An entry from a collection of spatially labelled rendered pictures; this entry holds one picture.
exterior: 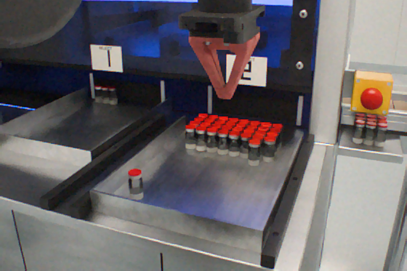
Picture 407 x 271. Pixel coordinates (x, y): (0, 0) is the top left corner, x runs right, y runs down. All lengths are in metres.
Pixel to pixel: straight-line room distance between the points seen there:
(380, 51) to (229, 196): 4.93
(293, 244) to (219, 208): 0.13
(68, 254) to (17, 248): 0.24
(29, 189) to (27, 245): 0.79
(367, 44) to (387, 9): 0.49
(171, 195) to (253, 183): 0.14
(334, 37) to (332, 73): 0.07
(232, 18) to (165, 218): 0.30
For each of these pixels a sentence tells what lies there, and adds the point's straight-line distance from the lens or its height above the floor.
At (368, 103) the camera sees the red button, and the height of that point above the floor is 0.99.
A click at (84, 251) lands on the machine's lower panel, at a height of 0.41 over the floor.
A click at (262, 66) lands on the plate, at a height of 1.03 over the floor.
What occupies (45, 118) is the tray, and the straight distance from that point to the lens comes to 1.02.
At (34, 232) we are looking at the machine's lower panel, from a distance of 1.44.
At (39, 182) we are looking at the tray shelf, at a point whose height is 0.88.
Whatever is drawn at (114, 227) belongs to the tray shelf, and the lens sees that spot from 0.59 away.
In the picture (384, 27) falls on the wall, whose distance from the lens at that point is 5.43.
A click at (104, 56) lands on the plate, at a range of 0.98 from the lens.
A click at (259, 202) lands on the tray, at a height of 0.88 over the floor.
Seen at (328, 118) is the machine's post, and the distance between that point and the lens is 0.84.
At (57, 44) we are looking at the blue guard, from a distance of 1.06.
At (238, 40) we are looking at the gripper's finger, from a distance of 0.38.
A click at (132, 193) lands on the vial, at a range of 0.63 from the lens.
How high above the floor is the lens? 1.22
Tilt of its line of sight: 21 degrees down
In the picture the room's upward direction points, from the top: straight up
